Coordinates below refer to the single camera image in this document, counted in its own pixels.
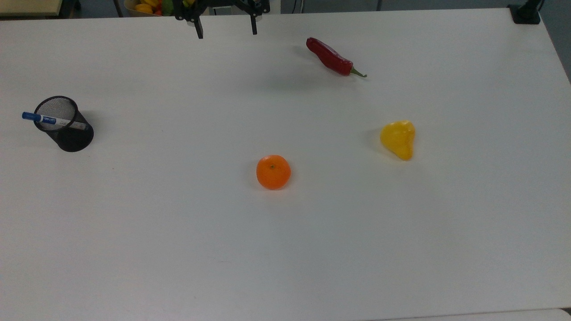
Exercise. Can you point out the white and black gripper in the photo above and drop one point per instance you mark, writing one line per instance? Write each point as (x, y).
(223, 5)

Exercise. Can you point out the white marker with blue cap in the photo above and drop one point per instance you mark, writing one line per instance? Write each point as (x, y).
(49, 119)

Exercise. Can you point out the bowl of toy fruit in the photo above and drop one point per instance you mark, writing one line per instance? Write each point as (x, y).
(149, 6)

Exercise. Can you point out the red chili pepper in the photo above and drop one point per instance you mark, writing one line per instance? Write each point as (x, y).
(330, 57)

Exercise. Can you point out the orange mandarin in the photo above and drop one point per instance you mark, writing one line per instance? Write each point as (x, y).
(273, 172)

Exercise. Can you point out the black mesh pen cup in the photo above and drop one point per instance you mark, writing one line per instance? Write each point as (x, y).
(71, 136)

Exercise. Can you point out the light wooden side table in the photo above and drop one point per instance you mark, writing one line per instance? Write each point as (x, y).
(29, 6)

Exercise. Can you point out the yellow bell pepper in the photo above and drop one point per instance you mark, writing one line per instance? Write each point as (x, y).
(398, 138)

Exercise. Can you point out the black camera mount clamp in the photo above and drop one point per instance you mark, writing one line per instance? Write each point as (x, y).
(525, 13)

